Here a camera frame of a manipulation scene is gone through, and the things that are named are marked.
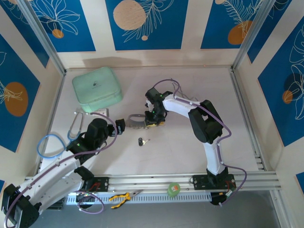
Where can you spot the blue panel large orange oval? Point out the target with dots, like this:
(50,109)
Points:
(16,99)

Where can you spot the yellow black pliers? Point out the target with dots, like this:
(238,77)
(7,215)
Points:
(118,197)

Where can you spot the green tape roll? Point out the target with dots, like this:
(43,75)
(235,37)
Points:
(173,190)

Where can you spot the black headed key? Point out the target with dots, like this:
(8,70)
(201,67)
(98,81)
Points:
(141,141)

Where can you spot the black ribbed block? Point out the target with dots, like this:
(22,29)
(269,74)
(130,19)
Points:
(58,206)

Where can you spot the blue panel white flower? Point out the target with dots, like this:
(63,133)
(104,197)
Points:
(78,35)

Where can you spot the blue panel leaf lines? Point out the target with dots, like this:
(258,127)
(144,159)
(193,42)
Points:
(273,28)
(28,35)

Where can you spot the aluminium front rail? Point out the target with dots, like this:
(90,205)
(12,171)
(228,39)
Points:
(142,181)

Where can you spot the aluminium side rail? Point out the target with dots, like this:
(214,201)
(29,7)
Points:
(56,102)
(243,107)

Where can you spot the blue panel beige circle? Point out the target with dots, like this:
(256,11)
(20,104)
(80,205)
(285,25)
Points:
(166,35)

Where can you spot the blue stethoscope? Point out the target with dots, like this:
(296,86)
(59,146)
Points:
(70,135)

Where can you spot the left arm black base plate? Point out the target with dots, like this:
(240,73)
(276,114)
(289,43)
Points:
(102,183)

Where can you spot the mint green zip case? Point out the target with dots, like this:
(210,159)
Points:
(95,90)

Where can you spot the blue panel orange circle fern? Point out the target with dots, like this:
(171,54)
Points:
(218,23)

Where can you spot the blue panel dark circle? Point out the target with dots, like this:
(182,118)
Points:
(280,95)

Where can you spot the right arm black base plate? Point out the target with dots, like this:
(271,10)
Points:
(199,183)

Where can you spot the aluminium corner post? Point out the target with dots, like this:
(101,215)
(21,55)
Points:
(251,35)
(42,38)

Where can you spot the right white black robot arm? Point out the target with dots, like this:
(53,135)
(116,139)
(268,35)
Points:
(180,107)

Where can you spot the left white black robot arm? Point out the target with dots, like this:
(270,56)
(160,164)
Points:
(54,175)

